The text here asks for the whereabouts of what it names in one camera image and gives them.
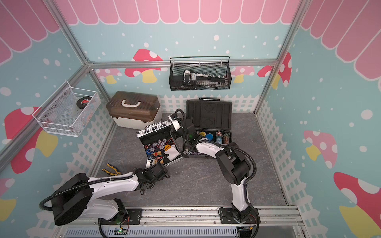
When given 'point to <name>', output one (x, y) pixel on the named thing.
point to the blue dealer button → (209, 136)
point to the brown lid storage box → (134, 109)
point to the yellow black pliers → (117, 172)
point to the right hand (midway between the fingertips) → (170, 125)
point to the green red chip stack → (226, 138)
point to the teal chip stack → (219, 139)
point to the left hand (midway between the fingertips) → (152, 172)
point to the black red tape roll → (83, 101)
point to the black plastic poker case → (213, 119)
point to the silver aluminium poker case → (158, 144)
